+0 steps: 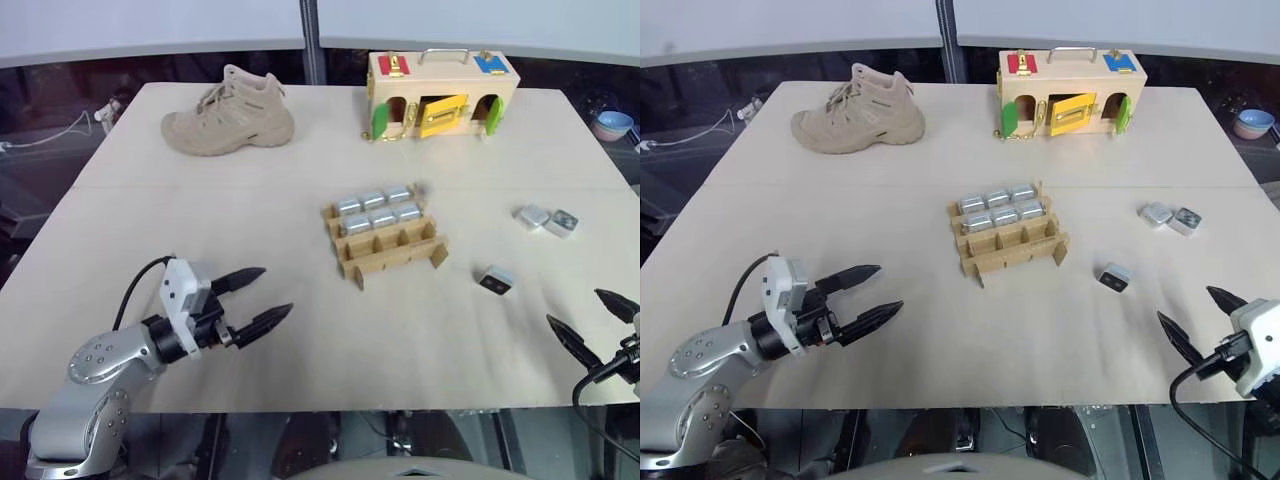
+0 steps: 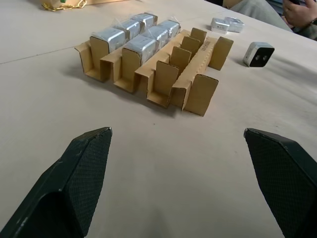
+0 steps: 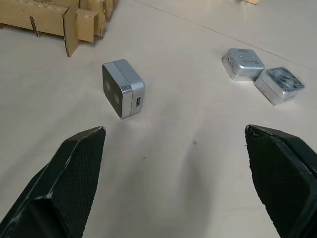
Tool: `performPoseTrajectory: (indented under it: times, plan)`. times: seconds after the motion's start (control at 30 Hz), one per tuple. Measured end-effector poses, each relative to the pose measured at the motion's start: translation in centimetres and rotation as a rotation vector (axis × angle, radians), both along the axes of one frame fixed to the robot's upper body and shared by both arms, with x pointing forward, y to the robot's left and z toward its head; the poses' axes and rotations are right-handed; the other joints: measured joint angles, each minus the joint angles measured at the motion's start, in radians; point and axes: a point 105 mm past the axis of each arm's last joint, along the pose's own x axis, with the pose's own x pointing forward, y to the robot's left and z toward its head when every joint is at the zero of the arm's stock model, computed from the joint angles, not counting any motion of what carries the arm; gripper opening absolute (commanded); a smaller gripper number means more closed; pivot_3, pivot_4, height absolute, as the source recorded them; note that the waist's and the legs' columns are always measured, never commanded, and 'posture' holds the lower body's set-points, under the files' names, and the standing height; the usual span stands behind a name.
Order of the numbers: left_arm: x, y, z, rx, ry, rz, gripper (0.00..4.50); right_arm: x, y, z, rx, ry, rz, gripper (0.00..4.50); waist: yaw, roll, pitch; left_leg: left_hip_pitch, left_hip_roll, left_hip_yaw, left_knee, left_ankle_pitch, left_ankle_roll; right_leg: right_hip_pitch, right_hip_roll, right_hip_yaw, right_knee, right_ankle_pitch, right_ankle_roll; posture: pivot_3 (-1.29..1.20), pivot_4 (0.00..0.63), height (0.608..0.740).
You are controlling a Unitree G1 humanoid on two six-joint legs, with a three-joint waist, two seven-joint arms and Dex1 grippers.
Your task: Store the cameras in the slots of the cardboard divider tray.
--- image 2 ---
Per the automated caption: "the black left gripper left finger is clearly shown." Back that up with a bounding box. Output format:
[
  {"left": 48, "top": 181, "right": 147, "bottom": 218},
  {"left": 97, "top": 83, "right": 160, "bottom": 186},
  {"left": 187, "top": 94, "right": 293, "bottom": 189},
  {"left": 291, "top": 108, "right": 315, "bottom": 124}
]
[{"left": 0, "top": 127, "right": 113, "bottom": 238}]

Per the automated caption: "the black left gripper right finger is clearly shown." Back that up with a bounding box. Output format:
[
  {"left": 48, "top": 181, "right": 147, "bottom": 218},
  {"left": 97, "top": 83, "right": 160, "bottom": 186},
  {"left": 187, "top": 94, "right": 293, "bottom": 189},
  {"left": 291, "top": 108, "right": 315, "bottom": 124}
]
[{"left": 243, "top": 127, "right": 317, "bottom": 238}]

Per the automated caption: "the cardboard divider tray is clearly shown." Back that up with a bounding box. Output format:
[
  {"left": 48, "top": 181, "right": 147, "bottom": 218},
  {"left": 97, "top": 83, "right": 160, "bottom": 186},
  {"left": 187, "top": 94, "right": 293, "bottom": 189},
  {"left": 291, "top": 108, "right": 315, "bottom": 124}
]
[{"left": 74, "top": 27, "right": 235, "bottom": 117}]

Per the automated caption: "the person's bare hand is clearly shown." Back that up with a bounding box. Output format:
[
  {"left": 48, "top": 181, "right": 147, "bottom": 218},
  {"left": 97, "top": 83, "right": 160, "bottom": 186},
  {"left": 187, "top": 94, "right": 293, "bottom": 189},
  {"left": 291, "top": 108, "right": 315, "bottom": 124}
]
[{"left": 282, "top": 0, "right": 317, "bottom": 28}]

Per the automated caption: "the person's camouflage sleeve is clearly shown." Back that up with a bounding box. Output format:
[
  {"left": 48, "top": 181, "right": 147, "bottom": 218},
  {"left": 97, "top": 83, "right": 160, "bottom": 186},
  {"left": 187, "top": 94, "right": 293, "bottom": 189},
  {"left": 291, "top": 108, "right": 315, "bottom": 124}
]
[{"left": 293, "top": 19, "right": 317, "bottom": 42}]

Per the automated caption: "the person's grey trouser leg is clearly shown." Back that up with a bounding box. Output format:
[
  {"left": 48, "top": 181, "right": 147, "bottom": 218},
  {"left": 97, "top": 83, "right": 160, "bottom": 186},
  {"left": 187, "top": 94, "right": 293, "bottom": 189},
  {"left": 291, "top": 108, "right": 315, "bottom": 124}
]
[{"left": 222, "top": 0, "right": 294, "bottom": 32}]

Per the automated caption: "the silver camera with black face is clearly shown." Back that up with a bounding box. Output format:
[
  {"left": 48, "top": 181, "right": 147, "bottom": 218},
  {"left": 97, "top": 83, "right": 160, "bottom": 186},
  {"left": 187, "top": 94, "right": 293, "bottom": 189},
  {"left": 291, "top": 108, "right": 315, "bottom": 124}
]
[{"left": 242, "top": 41, "right": 275, "bottom": 68}]

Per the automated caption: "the plastic-wrapped white cube device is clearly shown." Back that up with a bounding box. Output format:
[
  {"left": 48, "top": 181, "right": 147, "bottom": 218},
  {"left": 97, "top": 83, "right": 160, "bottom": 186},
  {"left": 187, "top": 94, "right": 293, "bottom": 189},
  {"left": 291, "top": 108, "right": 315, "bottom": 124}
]
[
  {"left": 210, "top": 17, "right": 230, "bottom": 34},
  {"left": 224, "top": 16, "right": 245, "bottom": 33}
]

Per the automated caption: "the yellow plastic chain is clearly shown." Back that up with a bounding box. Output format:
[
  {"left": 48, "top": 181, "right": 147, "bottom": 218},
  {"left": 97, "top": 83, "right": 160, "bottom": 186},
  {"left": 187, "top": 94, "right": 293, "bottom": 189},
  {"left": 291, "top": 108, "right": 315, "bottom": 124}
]
[{"left": 41, "top": 0, "right": 88, "bottom": 12}]

